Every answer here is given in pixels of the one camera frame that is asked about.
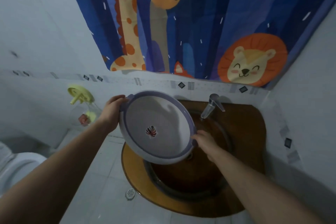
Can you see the round floor drain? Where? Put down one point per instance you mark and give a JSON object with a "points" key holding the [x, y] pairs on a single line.
{"points": [[130, 193]]}

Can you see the chrome faucet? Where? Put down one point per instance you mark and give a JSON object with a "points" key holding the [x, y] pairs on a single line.
{"points": [[211, 106]]}

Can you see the yellow wall soap holder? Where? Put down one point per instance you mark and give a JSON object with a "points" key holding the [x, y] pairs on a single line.
{"points": [[81, 105]]}

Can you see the blue animal print curtain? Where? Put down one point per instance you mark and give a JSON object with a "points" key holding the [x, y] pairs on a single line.
{"points": [[199, 21]]}

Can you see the person's right thumb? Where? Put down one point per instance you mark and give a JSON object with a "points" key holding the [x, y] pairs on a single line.
{"points": [[197, 137]]}

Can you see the white toilet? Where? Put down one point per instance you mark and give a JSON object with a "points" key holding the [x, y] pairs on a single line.
{"points": [[14, 166]]}

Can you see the white basin with purple rim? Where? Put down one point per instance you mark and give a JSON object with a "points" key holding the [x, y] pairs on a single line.
{"points": [[157, 128]]}

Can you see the brown glass sink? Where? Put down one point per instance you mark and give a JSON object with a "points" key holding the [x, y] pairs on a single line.
{"points": [[196, 176]]}

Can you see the person's left forearm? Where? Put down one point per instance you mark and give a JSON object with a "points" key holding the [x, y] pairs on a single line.
{"points": [[53, 172]]}

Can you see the person's right hand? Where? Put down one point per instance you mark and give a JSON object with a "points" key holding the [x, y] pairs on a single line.
{"points": [[207, 143]]}

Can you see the person's right forearm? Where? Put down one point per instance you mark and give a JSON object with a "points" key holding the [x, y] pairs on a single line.
{"points": [[252, 189]]}

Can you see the person's left thumb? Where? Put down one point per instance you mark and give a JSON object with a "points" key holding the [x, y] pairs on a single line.
{"points": [[122, 98]]}

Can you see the person's left hand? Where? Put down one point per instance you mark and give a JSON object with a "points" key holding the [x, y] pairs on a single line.
{"points": [[111, 115]]}

